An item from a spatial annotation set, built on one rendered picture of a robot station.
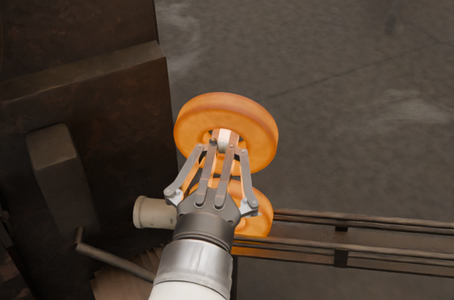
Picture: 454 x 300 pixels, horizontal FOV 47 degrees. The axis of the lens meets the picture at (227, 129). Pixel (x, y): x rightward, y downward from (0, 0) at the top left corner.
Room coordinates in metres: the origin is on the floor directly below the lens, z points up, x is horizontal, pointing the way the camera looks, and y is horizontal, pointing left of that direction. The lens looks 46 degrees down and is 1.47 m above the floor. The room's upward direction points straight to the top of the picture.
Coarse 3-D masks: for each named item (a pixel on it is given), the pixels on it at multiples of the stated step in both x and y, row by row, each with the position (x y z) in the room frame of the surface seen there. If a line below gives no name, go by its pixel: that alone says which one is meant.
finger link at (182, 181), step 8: (200, 144) 0.49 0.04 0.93; (192, 152) 0.48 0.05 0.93; (200, 152) 0.48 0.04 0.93; (192, 160) 0.47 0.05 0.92; (200, 160) 0.48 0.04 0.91; (184, 168) 0.45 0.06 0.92; (192, 168) 0.45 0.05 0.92; (184, 176) 0.44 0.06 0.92; (192, 176) 0.45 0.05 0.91; (176, 184) 0.42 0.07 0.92; (184, 184) 0.43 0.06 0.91; (168, 192) 0.41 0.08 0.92; (184, 192) 0.43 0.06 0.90
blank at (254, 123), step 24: (216, 96) 0.54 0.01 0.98; (240, 96) 0.54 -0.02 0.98; (192, 120) 0.52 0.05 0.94; (216, 120) 0.52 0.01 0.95; (240, 120) 0.51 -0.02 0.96; (264, 120) 0.51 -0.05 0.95; (192, 144) 0.53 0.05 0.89; (240, 144) 0.54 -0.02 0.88; (264, 144) 0.51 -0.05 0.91; (216, 168) 0.52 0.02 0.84
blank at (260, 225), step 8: (216, 184) 0.53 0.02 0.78; (232, 184) 0.53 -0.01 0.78; (240, 184) 0.53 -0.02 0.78; (232, 192) 0.52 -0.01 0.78; (240, 192) 0.52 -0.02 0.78; (256, 192) 0.53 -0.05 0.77; (240, 200) 0.51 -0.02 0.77; (264, 200) 0.52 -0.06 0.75; (264, 208) 0.51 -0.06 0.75; (272, 208) 0.52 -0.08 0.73; (248, 216) 0.50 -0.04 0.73; (256, 216) 0.50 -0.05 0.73; (264, 216) 0.50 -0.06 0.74; (272, 216) 0.52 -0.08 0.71; (240, 224) 0.52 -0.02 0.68; (248, 224) 0.51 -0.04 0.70; (256, 224) 0.50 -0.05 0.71; (264, 224) 0.50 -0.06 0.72; (240, 232) 0.51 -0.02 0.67; (248, 232) 0.50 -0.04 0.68; (256, 232) 0.50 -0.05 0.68; (264, 232) 0.50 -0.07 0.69
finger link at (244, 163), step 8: (240, 152) 0.48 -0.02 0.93; (240, 160) 0.46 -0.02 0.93; (248, 160) 0.46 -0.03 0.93; (240, 168) 0.47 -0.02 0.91; (248, 168) 0.45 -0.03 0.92; (248, 176) 0.44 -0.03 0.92; (248, 184) 0.42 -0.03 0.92; (248, 192) 0.41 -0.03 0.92; (248, 200) 0.40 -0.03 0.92; (256, 200) 0.40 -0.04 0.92; (256, 208) 0.39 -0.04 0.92
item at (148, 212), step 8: (136, 200) 0.56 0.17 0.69; (144, 200) 0.57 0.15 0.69; (152, 200) 0.57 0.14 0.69; (160, 200) 0.57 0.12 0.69; (136, 208) 0.55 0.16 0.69; (144, 208) 0.55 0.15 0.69; (152, 208) 0.55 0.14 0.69; (160, 208) 0.55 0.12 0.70; (168, 208) 0.54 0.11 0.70; (136, 216) 0.54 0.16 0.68; (144, 216) 0.54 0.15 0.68; (152, 216) 0.53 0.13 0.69; (160, 216) 0.53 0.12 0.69; (168, 216) 0.53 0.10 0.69; (136, 224) 0.53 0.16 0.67; (144, 224) 0.53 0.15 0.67; (152, 224) 0.53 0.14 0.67; (160, 224) 0.52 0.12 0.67; (168, 224) 0.52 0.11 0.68
